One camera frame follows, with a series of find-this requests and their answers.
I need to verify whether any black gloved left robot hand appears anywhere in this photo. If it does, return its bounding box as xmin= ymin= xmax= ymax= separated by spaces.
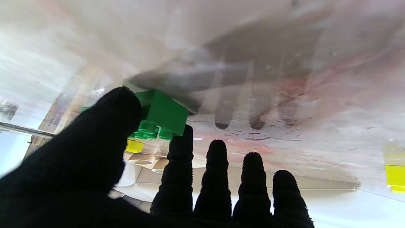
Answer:
xmin=0 ymin=86 xmax=315 ymax=228

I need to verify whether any yellow toy brick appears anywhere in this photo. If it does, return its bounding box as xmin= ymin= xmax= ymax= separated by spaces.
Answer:
xmin=384 ymin=165 xmax=405 ymax=193
xmin=126 ymin=139 xmax=145 ymax=154

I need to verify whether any wooden bowl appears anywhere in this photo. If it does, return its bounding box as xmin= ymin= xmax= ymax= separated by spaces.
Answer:
xmin=128 ymin=154 xmax=155 ymax=166

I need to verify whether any beige sofa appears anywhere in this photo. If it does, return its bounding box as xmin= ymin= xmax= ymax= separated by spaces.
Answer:
xmin=108 ymin=158 xmax=359 ymax=216

